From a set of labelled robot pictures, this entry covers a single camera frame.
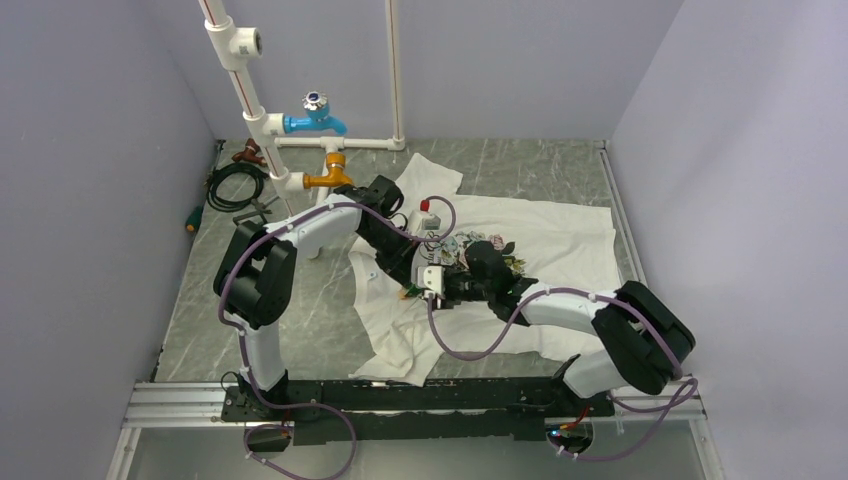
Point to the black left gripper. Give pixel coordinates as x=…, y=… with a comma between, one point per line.
x=398, y=263

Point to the green handled screwdriver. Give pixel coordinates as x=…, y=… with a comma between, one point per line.
x=193, y=221

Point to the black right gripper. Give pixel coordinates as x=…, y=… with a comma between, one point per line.
x=447, y=301

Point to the black rectangular frame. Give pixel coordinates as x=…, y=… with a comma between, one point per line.
x=263, y=209

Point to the white floral print t-shirt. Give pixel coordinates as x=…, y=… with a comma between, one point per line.
x=564, y=245

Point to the brown pipe fitting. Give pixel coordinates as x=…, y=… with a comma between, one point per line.
x=251, y=153

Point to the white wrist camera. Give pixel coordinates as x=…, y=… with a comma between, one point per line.
x=431, y=279
x=422, y=222

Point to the orange plastic tap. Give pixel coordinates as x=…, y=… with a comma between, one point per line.
x=335, y=164

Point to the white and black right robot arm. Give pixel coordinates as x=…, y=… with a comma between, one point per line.
x=644, y=344

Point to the blue plastic tap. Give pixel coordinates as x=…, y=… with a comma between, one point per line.
x=317, y=116

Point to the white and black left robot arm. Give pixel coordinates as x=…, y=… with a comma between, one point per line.
x=255, y=280

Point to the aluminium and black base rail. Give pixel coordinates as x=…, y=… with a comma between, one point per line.
x=317, y=412

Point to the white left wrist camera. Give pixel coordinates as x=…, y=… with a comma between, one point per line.
x=422, y=222

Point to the white PVC pipe frame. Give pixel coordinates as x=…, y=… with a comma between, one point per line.
x=236, y=46

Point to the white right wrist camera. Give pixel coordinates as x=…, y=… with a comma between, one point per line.
x=431, y=279

